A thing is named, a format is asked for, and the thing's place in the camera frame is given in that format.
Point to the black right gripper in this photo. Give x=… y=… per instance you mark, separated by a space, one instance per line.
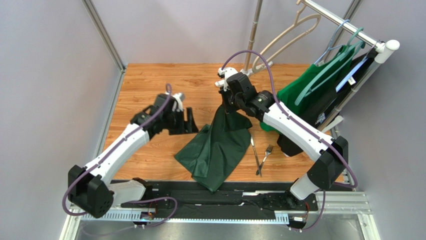
x=227 y=101

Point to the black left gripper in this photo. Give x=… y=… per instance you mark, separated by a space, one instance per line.
x=186 y=127

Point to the dark green cloth napkin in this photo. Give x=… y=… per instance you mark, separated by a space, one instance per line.
x=213 y=154

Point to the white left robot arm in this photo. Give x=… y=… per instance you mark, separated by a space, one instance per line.
x=90 y=187

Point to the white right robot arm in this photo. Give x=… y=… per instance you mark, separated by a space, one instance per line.
x=328 y=154

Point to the silver fork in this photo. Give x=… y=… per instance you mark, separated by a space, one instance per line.
x=268 y=151

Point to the bright green t-shirt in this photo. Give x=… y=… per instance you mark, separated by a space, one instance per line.
x=289 y=94

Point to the black garment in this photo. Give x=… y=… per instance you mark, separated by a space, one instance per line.
x=321 y=108

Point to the metal rack upright pole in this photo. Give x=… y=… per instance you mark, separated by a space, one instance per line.
x=252 y=36

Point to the blue clothes hanger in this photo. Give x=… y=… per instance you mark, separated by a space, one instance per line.
x=330 y=46

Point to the teal clothes hanger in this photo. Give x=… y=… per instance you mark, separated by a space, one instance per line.
x=333 y=67

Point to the metal clothes rack rail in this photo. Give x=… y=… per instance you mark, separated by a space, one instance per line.
x=384 y=49

